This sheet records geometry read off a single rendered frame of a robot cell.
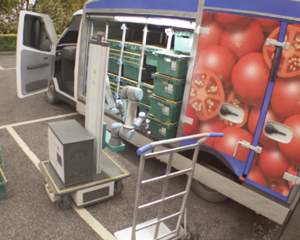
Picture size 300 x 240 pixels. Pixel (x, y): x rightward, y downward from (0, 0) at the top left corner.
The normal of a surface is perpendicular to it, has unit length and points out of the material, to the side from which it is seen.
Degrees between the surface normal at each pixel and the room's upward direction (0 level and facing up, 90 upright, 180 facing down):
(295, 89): 90
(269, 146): 90
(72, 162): 90
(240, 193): 90
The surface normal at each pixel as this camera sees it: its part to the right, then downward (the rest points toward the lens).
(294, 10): -0.67, 0.18
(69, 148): 0.62, 0.35
